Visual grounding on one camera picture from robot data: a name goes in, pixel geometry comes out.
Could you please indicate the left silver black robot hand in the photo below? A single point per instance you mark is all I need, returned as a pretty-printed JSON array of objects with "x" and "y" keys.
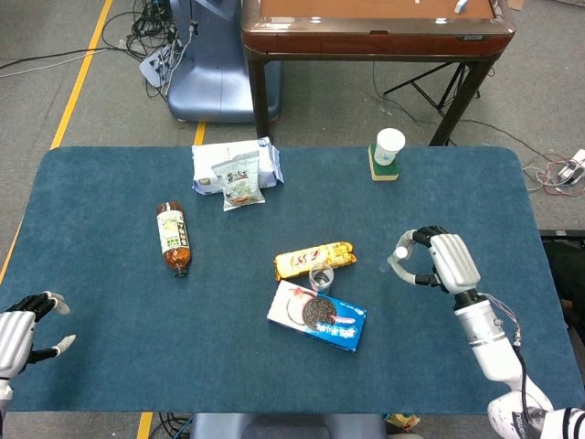
[{"x": 13, "y": 334}]

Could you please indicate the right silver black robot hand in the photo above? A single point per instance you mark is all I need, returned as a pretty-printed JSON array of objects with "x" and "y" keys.
[{"x": 454, "y": 263}]

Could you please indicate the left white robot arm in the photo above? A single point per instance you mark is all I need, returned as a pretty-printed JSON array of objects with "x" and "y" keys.
[{"x": 4, "y": 393}]

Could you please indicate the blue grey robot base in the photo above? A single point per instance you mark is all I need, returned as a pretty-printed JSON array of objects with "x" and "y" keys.
[{"x": 210, "y": 68}]

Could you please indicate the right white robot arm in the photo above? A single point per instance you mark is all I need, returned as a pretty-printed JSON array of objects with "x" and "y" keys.
[{"x": 489, "y": 338}]

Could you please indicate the blue felt table mat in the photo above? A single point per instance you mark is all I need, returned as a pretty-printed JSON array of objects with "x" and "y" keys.
[{"x": 114, "y": 329}]

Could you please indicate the black box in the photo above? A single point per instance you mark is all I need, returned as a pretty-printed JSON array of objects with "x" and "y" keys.
[{"x": 569, "y": 260}]

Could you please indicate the green yellow sponge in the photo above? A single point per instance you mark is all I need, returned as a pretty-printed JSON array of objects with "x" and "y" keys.
[{"x": 384, "y": 173}]

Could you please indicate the blue sandwich cookie box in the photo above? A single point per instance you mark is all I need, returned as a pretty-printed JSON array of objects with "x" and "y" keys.
[{"x": 338, "y": 329}]

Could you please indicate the white paper cup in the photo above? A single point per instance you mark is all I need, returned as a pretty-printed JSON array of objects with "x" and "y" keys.
[{"x": 387, "y": 146}]

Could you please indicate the small clear glass cup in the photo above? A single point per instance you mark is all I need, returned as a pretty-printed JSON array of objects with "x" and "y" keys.
[{"x": 321, "y": 283}]

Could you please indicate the white power adapter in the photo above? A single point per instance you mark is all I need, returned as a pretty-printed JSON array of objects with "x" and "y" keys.
[{"x": 571, "y": 171}]

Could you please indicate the yellow snack bar wrapper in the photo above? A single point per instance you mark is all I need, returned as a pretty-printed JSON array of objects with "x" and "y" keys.
[{"x": 292, "y": 263}]

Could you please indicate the yellow snack wrapper on floor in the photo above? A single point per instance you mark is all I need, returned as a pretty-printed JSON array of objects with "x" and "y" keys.
[{"x": 402, "y": 421}]

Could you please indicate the black tripod stand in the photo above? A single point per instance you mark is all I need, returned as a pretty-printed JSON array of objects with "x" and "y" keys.
[{"x": 429, "y": 93}]

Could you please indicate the brown tea bottle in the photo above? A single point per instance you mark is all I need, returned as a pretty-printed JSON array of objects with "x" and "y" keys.
[{"x": 173, "y": 233}]

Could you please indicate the small green snack packet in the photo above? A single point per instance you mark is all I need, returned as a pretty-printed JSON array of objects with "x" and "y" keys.
[{"x": 237, "y": 185}]

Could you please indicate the brown wooden table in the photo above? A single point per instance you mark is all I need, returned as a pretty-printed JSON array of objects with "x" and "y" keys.
[{"x": 375, "y": 41}]

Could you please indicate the grey blue robot body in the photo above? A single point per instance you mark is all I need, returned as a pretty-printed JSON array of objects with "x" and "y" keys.
[{"x": 274, "y": 427}]

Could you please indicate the large white snack bag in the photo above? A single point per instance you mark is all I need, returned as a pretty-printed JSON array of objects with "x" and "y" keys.
[{"x": 205, "y": 164}]

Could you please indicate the white blue small item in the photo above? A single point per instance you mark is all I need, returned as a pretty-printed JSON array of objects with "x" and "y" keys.
[{"x": 460, "y": 5}]

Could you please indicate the brown cardboard piece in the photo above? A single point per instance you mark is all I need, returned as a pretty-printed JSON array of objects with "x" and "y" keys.
[{"x": 516, "y": 3}]

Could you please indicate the white power strip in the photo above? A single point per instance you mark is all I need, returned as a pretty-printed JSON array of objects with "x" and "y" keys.
[{"x": 153, "y": 68}]

